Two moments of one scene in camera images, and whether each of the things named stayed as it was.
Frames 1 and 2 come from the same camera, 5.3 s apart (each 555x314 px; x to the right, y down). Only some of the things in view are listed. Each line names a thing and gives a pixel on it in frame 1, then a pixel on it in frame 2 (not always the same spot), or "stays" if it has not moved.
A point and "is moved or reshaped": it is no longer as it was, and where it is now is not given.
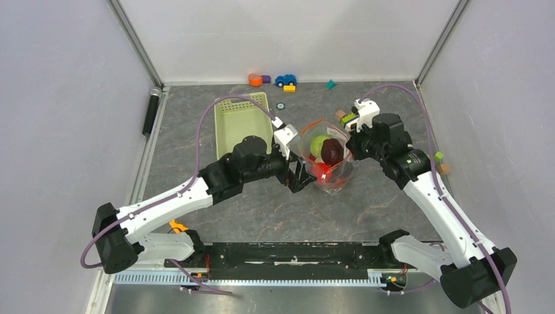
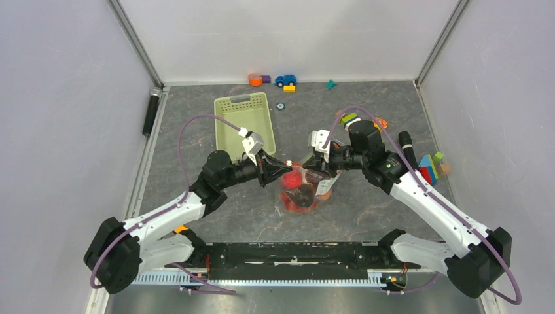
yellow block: [289, 88] stays
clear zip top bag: [326, 152] is moved or reshaped
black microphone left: [155, 92] stays
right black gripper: [353, 142] -> [317, 161]
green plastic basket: [237, 118] stays
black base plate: [291, 260] stays
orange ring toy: [254, 80] stays
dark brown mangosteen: [332, 151] is moved or reshaped
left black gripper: [296, 181] -> [269, 169]
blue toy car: [286, 80] stays
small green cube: [438, 156] stays
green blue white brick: [349, 120] stays
